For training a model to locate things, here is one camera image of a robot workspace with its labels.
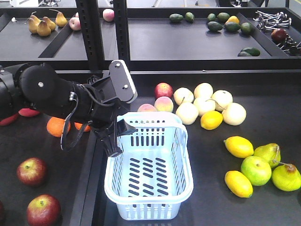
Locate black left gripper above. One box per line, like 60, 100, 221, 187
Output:
87, 75, 136, 157

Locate light blue plastic basket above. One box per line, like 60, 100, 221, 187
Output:
104, 112, 194, 220

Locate small orange right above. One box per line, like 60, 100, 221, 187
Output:
74, 121, 91, 133

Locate small orange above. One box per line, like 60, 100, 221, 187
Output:
47, 117, 65, 137
74, 121, 91, 133

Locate pink yellow peach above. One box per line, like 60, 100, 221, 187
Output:
154, 97, 174, 113

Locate small orange left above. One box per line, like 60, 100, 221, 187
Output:
47, 117, 65, 137

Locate white pear group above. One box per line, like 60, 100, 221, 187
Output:
173, 82, 246, 126

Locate pink red apple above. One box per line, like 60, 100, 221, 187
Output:
0, 113, 19, 127
18, 108, 40, 118

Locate red apple middle left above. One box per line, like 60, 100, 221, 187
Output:
16, 157, 48, 186

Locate yellow lemon middle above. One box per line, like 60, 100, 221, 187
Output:
200, 111, 223, 130

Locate yellow lemon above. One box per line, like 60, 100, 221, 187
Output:
224, 170, 253, 198
223, 136, 254, 159
200, 111, 223, 130

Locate red apple front left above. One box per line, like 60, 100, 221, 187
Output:
26, 194, 61, 226

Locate pink red apple left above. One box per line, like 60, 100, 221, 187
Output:
0, 113, 19, 127

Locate yellow lemon right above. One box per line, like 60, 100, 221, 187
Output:
223, 136, 254, 159

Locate brown pears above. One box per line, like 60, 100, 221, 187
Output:
26, 9, 68, 37

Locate black wooden produce stand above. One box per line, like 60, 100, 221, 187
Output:
0, 8, 301, 226

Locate yellow lemon front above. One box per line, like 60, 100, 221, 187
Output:
224, 170, 253, 198

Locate green apple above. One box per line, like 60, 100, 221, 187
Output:
241, 156, 272, 186

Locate avocados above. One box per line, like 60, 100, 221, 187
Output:
169, 12, 261, 57

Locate yellow green pear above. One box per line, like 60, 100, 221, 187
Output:
271, 160, 301, 192

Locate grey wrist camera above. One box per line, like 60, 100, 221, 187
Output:
109, 60, 138, 104

